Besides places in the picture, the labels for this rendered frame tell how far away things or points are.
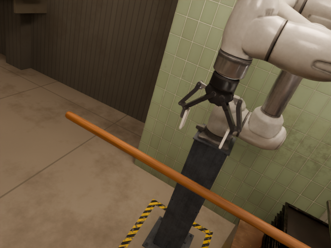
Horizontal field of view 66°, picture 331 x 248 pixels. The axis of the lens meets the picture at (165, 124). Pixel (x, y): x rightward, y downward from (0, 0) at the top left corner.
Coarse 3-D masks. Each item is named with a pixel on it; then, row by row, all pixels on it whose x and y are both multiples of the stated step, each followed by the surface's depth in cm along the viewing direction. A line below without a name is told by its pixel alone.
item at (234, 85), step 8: (216, 72) 68; (216, 80) 68; (224, 80) 66; (232, 80) 66; (208, 88) 72; (216, 88) 68; (224, 88) 67; (232, 88) 68; (216, 96) 72; (224, 96) 71; (232, 96) 70; (216, 104) 73
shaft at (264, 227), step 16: (96, 128) 90; (112, 144) 88; (128, 144) 87; (144, 160) 83; (176, 176) 80; (208, 192) 77; (224, 208) 75; (240, 208) 75; (256, 224) 72; (288, 240) 70
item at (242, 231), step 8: (240, 224) 154; (248, 224) 155; (232, 232) 164; (240, 232) 148; (248, 232) 150; (256, 232) 152; (232, 240) 144; (240, 240) 144; (248, 240) 145; (256, 240) 147
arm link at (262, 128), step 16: (320, 0) 93; (304, 16) 97; (320, 16) 94; (288, 80) 112; (272, 96) 119; (288, 96) 116; (256, 112) 127; (272, 112) 122; (256, 128) 127; (272, 128) 124; (256, 144) 131; (272, 144) 127
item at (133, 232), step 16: (208, 144) 140; (192, 160) 149; (208, 160) 145; (224, 160) 141; (192, 176) 153; (208, 176) 149; (176, 192) 163; (192, 192) 158; (176, 208) 168; (192, 208) 163; (160, 224) 181; (176, 224) 174; (192, 224) 168; (128, 240) 189; (160, 240) 187; (176, 240) 180; (208, 240) 208
